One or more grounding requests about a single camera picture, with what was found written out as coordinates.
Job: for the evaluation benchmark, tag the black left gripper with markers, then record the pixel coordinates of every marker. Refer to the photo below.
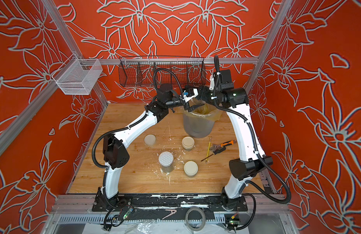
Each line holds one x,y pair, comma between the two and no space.
193,108

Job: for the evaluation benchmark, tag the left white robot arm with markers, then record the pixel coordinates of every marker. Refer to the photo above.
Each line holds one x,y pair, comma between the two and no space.
109,151

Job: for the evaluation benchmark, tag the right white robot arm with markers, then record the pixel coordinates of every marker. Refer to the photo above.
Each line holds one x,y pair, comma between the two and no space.
234,101

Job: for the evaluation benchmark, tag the translucent ribbed trash bin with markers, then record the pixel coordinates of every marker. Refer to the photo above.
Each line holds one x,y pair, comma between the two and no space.
197,127

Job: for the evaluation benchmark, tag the glass jar beige lid back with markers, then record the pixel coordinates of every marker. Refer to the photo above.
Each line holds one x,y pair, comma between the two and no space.
188,143

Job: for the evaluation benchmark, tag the glass jar beige lid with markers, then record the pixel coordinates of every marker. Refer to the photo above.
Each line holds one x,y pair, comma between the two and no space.
188,143
190,168

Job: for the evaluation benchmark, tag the yellow pencil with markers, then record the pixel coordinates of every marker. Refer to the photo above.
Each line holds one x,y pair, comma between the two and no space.
208,150

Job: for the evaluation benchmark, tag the glass jar patterned lid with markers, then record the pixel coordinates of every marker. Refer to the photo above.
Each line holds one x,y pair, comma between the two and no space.
166,160

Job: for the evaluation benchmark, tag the glass jar beige lid front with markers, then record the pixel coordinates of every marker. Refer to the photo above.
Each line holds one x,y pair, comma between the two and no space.
190,168

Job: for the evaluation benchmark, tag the clear tape roll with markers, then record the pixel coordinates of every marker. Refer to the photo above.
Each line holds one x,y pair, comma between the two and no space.
195,219

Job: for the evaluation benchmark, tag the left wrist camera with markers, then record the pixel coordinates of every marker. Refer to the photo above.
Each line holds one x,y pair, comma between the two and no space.
189,92

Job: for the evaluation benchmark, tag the black wire wall basket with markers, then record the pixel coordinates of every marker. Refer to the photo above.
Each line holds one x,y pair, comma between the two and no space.
147,71

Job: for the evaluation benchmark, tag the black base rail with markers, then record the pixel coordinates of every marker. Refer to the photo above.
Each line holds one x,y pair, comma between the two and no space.
212,202

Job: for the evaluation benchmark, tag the clear plastic wall basket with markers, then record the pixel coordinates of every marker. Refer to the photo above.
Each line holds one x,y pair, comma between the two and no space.
77,76

